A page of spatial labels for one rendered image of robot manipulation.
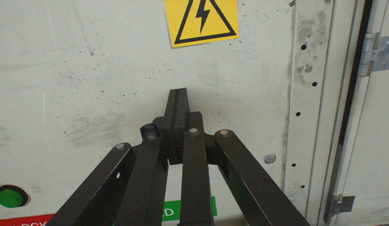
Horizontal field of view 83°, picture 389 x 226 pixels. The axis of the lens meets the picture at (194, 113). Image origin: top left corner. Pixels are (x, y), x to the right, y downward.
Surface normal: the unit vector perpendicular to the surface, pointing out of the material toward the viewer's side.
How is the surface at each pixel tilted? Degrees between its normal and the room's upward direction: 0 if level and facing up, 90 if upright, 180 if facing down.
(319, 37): 90
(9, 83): 90
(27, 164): 90
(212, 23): 90
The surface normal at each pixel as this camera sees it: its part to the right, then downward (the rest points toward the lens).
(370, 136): 0.01, 0.46
